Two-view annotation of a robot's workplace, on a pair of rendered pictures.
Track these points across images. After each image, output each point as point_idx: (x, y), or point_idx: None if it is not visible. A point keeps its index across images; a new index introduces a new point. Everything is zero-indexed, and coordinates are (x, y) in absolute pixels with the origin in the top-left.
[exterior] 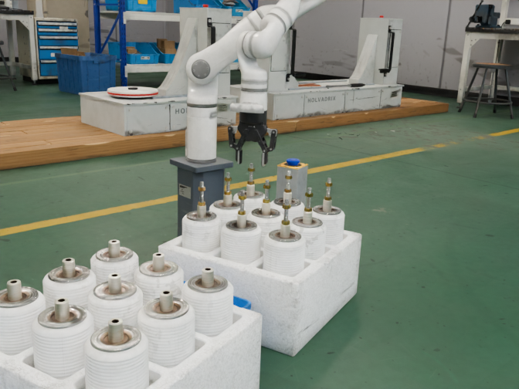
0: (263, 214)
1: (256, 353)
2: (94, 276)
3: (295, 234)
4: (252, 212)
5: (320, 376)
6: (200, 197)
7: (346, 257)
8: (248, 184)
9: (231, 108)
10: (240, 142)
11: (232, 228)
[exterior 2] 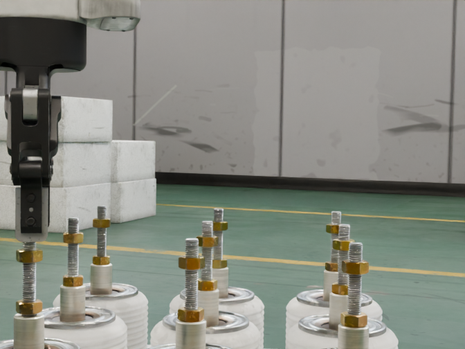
0: (220, 323)
1: None
2: None
3: (315, 293)
4: (231, 326)
5: None
6: (360, 298)
7: None
8: (37, 312)
9: (138, 7)
10: (57, 149)
11: (378, 327)
